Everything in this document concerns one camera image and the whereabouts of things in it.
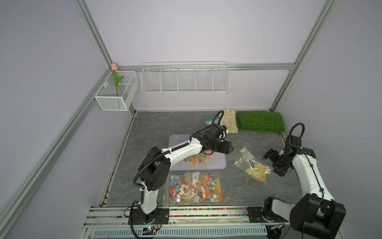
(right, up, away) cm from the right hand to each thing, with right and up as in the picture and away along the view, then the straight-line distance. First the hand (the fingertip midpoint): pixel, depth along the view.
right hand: (268, 162), depth 82 cm
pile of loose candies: (-38, -1, +11) cm, 40 cm away
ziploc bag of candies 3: (-49, -14, -1) cm, 51 cm away
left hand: (-21, +7, 0) cm, 22 cm away
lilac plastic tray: (-26, -3, +11) cm, 29 cm away
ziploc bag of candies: (-10, -1, +5) cm, 11 cm away
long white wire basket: (-47, +52, +15) cm, 72 cm away
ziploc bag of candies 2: (-35, -14, -1) cm, 38 cm away
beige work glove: (-15, +25, +33) cm, 44 cm away
